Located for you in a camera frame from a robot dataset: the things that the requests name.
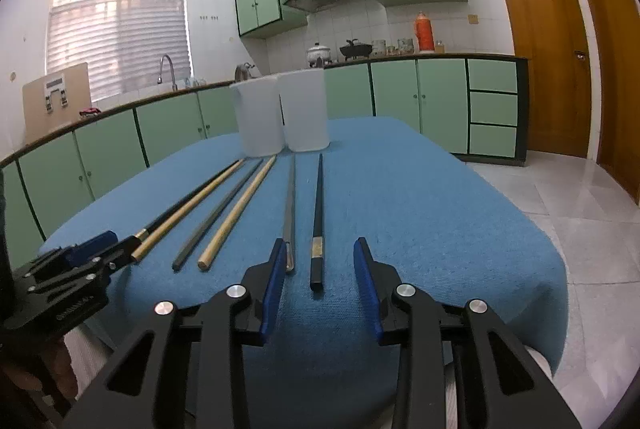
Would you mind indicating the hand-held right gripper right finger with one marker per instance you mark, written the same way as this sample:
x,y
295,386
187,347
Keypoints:
x,y
367,289

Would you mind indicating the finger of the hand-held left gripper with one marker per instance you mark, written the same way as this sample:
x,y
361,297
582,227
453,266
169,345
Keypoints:
x,y
122,251
95,241

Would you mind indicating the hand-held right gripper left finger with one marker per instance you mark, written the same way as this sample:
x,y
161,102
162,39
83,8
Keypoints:
x,y
275,289

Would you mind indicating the black chopstick with gold band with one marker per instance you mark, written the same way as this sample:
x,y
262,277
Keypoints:
x,y
167,215
317,219

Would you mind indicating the grey metal chopstick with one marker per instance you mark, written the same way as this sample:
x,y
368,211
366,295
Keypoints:
x,y
215,219
290,209

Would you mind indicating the wooden chopstick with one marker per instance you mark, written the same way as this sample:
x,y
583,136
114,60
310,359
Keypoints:
x,y
235,216
200,199

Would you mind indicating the white twin-compartment utensil holder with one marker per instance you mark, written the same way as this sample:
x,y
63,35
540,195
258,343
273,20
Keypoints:
x,y
305,114

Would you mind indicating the person's left hand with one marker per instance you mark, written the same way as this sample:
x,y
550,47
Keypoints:
x,y
62,369

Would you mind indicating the person's left leg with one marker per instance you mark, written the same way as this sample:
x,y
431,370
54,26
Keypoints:
x,y
90,359

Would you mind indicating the person's leg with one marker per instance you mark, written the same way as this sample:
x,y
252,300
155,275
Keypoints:
x,y
90,359
540,361

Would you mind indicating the blue tablecloth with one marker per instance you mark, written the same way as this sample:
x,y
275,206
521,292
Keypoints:
x,y
425,219

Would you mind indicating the red cloth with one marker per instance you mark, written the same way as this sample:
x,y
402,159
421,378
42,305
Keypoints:
x,y
89,111

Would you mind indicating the brown cardboard box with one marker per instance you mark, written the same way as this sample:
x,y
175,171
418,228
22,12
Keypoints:
x,y
75,109

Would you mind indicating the bottles beside sink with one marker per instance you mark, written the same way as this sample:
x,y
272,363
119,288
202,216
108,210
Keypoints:
x,y
194,82

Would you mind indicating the person's right leg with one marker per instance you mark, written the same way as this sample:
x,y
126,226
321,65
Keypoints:
x,y
540,361

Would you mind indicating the metal kitchen faucet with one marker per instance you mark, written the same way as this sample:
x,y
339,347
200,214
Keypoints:
x,y
166,58

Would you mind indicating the green kitchen base cabinets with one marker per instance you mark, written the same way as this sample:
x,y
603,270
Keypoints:
x,y
395,89

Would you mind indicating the window blinds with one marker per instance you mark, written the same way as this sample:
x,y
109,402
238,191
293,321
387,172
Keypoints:
x,y
115,24

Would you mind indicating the black wok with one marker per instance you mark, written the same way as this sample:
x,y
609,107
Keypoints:
x,y
356,50

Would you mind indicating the white cooking pot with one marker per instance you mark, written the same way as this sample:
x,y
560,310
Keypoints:
x,y
319,54

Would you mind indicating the stack of bowls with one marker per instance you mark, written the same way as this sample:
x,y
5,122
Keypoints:
x,y
378,48

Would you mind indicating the patterned ceramic jar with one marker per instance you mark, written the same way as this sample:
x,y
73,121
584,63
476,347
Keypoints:
x,y
405,46

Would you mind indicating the small glass jar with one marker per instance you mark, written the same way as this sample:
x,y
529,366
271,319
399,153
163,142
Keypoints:
x,y
439,47

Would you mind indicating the orange thermos flask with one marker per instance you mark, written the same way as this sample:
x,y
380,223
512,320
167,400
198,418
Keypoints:
x,y
424,34

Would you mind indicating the closed wooden door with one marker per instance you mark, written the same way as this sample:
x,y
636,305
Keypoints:
x,y
545,59

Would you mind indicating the wooden door in recess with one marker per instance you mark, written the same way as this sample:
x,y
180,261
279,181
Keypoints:
x,y
620,84

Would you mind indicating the wall sockets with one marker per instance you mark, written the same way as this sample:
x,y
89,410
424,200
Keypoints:
x,y
209,17

